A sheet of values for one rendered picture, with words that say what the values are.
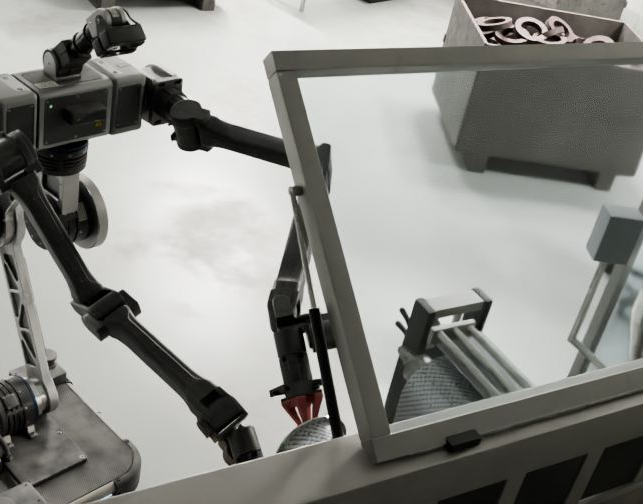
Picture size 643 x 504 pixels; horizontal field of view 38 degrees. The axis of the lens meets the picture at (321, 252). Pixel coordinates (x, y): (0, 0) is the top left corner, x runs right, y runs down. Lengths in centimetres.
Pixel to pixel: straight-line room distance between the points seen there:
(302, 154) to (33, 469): 198
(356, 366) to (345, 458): 11
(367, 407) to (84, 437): 206
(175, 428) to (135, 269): 101
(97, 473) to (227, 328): 119
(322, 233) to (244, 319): 291
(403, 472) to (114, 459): 199
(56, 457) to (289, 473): 198
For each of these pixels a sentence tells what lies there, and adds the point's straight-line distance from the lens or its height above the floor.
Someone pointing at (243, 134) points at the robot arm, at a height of 148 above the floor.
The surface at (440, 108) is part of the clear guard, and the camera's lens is 140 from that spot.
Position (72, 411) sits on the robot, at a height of 24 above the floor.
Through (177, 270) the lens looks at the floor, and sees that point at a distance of 434.
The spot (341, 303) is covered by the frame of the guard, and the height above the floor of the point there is 179.
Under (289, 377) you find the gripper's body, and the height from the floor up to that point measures 132.
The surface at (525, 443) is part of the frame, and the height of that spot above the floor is 164.
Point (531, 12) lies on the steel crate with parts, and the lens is 639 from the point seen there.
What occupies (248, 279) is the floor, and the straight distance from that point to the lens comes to 435.
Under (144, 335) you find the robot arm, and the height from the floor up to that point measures 122.
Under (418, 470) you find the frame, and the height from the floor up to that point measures 165.
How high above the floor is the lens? 247
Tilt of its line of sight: 32 degrees down
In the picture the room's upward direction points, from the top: 12 degrees clockwise
